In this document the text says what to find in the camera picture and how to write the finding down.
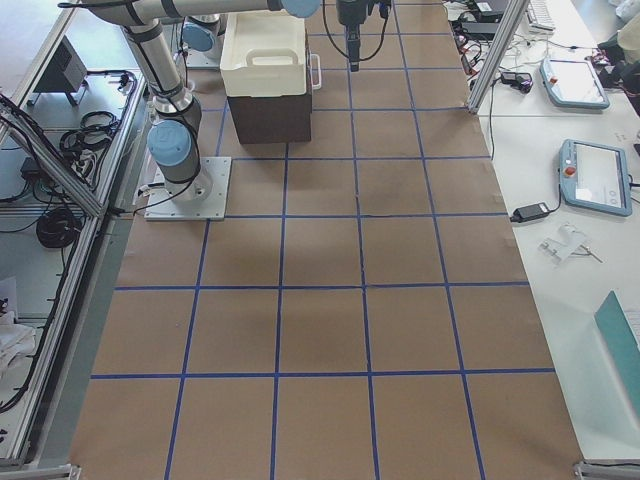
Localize aluminium frame post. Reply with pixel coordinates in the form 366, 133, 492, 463
467, 0, 528, 114

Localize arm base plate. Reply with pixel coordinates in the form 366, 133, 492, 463
182, 23, 222, 70
143, 157, 232, 221

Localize black coiled cables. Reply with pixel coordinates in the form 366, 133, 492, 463
35, 205, 84, 250

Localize wooden drawer white handle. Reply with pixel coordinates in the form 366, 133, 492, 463
309, 53, 323, 91

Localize grey electronics box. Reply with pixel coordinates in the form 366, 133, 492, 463
27, 35, 88, 106

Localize teal notebook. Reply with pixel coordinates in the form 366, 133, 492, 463
595, 291, 640, 413

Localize dark brown drawer cabinet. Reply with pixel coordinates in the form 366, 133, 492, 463
228, 92, 312, 145

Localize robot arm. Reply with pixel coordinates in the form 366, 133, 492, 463
58, 0, 320, 198
336, 0, 368, 72

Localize blue teach pendant lower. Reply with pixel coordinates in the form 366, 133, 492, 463
559, 139, 632, 217

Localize blue teach pendant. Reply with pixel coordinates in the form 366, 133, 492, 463
559, 139, 632, 217
539, 58, 610, 110

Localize clear acrylic bracket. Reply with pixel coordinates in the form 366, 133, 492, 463
539, 223, 603, 266

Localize white plastic tray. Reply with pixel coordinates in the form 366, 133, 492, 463
220, 11, 307, 98

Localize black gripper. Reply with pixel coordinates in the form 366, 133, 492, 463
339, 14, 366, 72

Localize blue teach pendant upper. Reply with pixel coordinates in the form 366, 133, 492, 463
539, 58, 610, 110

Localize black power adapter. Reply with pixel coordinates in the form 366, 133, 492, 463
510, 202, 551, 223

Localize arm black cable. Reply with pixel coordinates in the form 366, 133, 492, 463
322, 0, 391, 64

